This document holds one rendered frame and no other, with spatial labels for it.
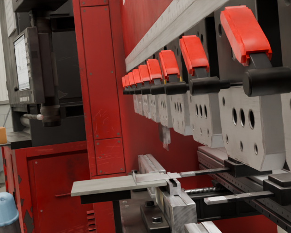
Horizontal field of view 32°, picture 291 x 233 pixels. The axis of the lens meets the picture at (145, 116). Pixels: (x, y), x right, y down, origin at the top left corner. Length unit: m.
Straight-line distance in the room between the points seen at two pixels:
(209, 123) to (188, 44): 0.12
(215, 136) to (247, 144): 0.15
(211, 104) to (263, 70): 0.31
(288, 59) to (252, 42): 0.04
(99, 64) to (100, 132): 0.31
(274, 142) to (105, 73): 1.91
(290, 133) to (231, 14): 0.10
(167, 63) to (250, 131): 0.31
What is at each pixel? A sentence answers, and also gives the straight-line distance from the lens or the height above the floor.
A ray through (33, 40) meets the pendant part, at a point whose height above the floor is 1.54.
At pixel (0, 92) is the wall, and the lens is 8.28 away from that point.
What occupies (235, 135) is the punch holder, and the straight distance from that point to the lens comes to 0.54.
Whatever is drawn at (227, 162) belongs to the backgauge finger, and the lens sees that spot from 1.54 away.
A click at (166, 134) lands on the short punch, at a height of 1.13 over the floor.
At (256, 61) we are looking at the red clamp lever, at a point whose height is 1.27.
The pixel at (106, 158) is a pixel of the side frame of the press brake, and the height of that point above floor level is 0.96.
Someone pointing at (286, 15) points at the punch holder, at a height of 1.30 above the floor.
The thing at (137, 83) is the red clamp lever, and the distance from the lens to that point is 1.35.
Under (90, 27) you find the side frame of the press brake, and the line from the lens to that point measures 2.35.
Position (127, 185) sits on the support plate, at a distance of 1.43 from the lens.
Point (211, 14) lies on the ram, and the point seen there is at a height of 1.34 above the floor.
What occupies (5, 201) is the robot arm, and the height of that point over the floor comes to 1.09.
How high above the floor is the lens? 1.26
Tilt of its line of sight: 3 degrees down
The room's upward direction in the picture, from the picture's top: 6 degrees counter-clockwise
